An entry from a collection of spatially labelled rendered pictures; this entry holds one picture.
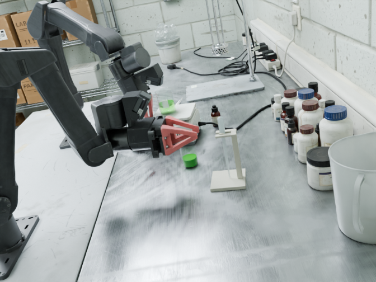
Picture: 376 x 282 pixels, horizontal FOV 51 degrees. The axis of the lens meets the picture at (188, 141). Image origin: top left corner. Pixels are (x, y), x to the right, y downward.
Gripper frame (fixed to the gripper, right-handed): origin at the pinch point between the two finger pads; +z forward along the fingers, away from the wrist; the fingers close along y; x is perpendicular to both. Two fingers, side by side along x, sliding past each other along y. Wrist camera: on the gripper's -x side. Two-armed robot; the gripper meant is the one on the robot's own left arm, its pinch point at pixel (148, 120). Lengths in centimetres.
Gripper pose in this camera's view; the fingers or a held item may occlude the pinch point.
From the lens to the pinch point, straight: 118.5
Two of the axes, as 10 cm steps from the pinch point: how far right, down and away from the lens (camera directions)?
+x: -8.6, 3.1, 4.0
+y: 2.6, -4.1, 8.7
